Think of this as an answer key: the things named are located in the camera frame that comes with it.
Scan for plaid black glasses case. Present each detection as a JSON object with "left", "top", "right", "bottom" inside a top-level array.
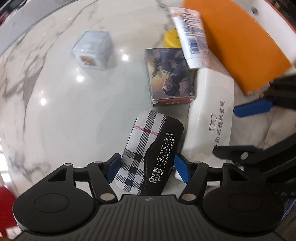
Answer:
[{"left": 115, "top": 110, "right": 184, "bottom": 195}]

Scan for orange storage box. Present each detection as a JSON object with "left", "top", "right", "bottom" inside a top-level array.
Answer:
[{"left": 183, "top": 1, "right": 295, "bottom": 95}]

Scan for white cream tube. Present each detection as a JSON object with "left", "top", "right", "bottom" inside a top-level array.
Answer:
[{"left": 169, "top": 7, "right": 210, "bottom": 69}]

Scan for illustrated card box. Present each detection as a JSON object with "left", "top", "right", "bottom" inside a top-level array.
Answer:
[{"left": 145, "top": 48, "right": 195, "bottom": 106}]

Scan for clear plastic cube box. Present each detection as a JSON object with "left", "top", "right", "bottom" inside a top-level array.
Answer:
[{"left": 71, "top": 31, "right": 113, "bottom": 70}]

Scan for red round object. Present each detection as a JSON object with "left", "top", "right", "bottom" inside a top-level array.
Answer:
[{"left": 0, "top": 186, "right": 17, "bottom": 238}]

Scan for yellow tape measure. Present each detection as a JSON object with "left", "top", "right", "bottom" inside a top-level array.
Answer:
[{"left": 164, "top": 29, "right": 182, "bottom": 49}]

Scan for white glasses case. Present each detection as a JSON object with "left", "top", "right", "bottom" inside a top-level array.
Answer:
[{"left": 174, "top": 67, "right": 235, "bottom": 181}]

